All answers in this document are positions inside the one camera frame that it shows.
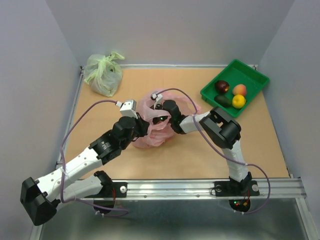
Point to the yellow fruit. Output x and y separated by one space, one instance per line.
238 101

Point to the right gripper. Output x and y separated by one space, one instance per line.
158 106

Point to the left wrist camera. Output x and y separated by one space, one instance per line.
127 108

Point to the dark red fruit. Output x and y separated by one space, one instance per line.
222 86

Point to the pink plastic bag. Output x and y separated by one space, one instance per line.
159 130

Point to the green plastic bag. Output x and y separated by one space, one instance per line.
103 74

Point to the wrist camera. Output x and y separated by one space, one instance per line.
157 98
127 108

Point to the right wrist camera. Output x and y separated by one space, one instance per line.
157 98

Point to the peach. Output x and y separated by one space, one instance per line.
240 89

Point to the dark green avocado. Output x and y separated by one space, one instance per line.
223 101

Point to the aluminium mounting rail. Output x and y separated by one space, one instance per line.
189 210

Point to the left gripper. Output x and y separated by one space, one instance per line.
143 126

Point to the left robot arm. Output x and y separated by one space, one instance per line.
41 197

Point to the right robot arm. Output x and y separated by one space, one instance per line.
224 132

